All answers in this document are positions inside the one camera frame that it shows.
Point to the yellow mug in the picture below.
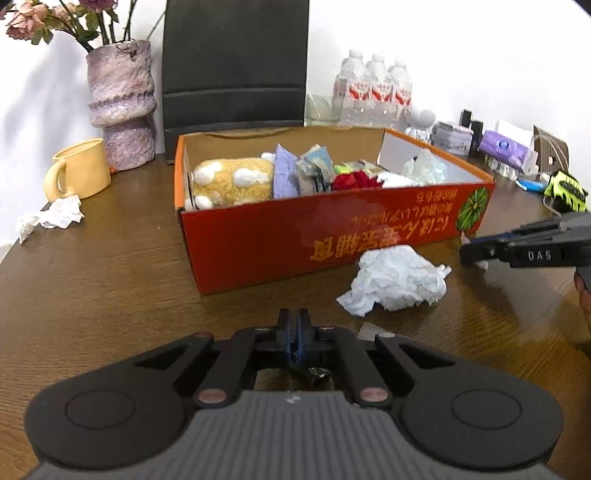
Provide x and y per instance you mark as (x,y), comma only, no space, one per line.
(85,168)

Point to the brown cardboard stand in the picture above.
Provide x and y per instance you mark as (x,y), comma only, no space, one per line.
(551,147)

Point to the clear drinking glass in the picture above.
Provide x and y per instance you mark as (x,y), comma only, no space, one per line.
(321,110)

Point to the orange cardboard box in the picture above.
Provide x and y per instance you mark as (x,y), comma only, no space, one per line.
(258,249)

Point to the green black glove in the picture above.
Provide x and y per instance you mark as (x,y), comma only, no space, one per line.
(567,191)

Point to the yellow white plush hamster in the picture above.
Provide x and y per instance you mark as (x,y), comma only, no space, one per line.
(231,182)

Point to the purple tissue pack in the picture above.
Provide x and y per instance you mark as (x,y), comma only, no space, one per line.
(505,147)

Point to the red fabric item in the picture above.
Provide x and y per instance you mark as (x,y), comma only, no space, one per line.
(355,181)

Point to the tall black small box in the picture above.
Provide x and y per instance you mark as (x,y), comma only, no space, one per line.
(466,119)

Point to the green tissue pack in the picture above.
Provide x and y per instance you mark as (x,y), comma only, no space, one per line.
(353,165)

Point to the white plastic vial strip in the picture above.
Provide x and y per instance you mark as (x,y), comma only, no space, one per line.
(501,167)

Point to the small crumpled white tissue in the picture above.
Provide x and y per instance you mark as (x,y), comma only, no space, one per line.
(60,214)

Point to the iridescent clear plastic bag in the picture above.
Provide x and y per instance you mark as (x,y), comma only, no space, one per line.
(427,168)

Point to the person's right hand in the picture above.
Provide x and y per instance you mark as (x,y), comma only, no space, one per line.
(585,290)

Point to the dried rose bouquet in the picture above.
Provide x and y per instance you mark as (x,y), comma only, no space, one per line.
(27,18)

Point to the blue white tube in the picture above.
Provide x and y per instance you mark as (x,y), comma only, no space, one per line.
(533,183)

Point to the black chair back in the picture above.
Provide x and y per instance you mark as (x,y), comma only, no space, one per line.
(235,69)

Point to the pink white tin box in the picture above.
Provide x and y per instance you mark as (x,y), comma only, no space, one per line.
(451,137)

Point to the clear water bottle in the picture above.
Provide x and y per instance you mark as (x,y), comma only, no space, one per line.
(379,92)
(400,97)
(353,87)

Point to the purple textured vase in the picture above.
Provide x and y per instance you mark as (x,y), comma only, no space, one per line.
(122,101)

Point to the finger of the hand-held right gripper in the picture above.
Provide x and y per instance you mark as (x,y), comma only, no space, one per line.
(485,254)
(521,233)

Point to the white robot figure speaker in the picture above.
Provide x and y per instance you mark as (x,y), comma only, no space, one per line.
(421,122)

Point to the blue white bead packet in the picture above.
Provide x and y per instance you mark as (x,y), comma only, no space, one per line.
(314,166)

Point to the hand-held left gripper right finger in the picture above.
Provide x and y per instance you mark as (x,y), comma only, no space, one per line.
(303,334)

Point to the short black small box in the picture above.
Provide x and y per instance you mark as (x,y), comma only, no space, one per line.
(476,136)

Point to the large white tissue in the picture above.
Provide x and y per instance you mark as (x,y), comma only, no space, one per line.
(397,281)

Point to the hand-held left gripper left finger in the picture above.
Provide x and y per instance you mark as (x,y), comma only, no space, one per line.
(288,334)

